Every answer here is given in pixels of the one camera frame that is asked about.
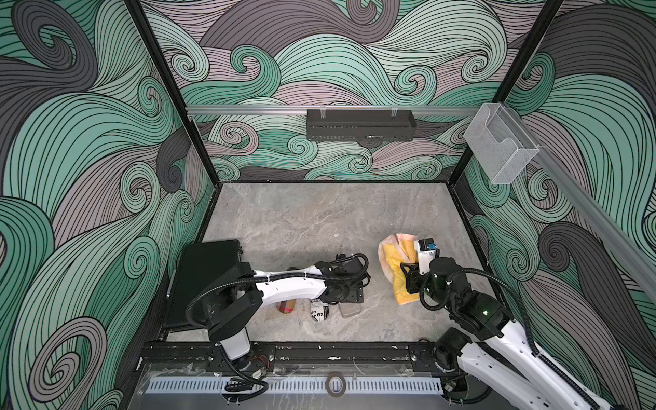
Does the yellow pink microfiber cloth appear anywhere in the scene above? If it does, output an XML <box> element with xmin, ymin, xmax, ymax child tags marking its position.
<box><xmin>378</xmin><ymin>233</ymin><xmax>420</xmax><ymax>306</ymax></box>

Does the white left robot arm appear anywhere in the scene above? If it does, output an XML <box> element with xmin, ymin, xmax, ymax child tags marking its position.
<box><xmin>186</xmin><ymin>253</ymin><xmax>370</xmax><ymax>360</ymax></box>

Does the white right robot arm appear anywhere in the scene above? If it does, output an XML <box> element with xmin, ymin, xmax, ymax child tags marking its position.
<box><xmin>400</xmin><ymin>257</ymin><xmax>614</xmax><ymax>409</ymax></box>

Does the black tape roll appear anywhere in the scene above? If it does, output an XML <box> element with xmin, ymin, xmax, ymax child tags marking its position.
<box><xmin>325</xmin><ymin>372</ymin><xmax>347</xmax><ymax>398</ymax></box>

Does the black flat box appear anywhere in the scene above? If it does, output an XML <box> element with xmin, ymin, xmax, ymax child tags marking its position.
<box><xmin>162</xmin><ymin>239</ymin><xmax>242</xmax><ymax>331</ymax></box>

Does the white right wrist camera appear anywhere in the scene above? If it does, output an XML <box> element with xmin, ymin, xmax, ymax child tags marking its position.
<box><xmin>414</xmin><ymin>238</ymin><xmax>440</xmax><ymax>275</ymax></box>

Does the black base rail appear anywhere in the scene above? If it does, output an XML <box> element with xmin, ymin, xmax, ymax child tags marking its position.
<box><xmin>139</xmin><ymin>341</ymin><xmax>441</xmax><ymax>374</ymax></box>

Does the black wall tray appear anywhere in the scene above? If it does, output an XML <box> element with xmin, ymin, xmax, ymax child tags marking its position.
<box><xmin>306</xmin><ymin>109</ymin><xmax>417</xmax><ymax>143</ymax></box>

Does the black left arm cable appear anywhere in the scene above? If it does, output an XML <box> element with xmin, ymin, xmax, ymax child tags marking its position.
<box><xmin>185</xmin><ymin>252</ymin><xmax>371</xmax><ymax>329</ymax></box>

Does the clear acrylic wall holder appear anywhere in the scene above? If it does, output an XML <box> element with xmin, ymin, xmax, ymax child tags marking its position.
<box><xmin>464</xmin><ymin>102</ymin><xmax>540</xmax><ymax>186</ymax></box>

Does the white perforated cable duct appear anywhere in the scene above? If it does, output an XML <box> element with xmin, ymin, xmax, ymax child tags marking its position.
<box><xmin>145</xmin><ymin>376</ymin><xmax>442</xmax><ymax>396</ymax></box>

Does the aluminium rail right wall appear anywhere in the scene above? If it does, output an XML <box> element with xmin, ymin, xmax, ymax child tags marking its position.
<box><xmin>502</xmin><ymin>105</ymin><xmax>655</xmax><ymax>301</ymax></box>

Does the aluminium rail wall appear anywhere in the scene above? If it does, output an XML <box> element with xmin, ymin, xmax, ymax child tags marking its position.
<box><xmin>502</xmin><ymin>105</ymin><xmax>655</xmax><ymax>301</ymax></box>
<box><xmin>186</xmin><ymin>104</ymin><xmax>479</xmax><ymax>117</ymax></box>

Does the aluminium rail back wall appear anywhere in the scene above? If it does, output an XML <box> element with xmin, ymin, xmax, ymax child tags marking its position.
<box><xmin>186</xmin><ymin>104</ymin><xmax>479</xmax><ymax>117</ymax></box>

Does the black corner frame post left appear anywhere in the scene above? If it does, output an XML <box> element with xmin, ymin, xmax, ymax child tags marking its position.
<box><xmin>124</xmin><ymin>0</ymin><xmax>222</xmax><ymax>190</ymax></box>

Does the black corner frame post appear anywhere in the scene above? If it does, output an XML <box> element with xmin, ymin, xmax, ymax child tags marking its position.
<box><xmin>124</xmin><ymin>0</ymin><xmax>222</xmax><ymax>190</ymax></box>
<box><xmin>448</xmin><ymin>0</ymin><xmax>565</xmax><ymax>185</ymax></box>

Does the black corner frame post right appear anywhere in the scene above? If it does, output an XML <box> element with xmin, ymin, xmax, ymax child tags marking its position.
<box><xmin>448</xmin><ymin>0</ymin><xmax>565</xmax><ymax>185</ymax></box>

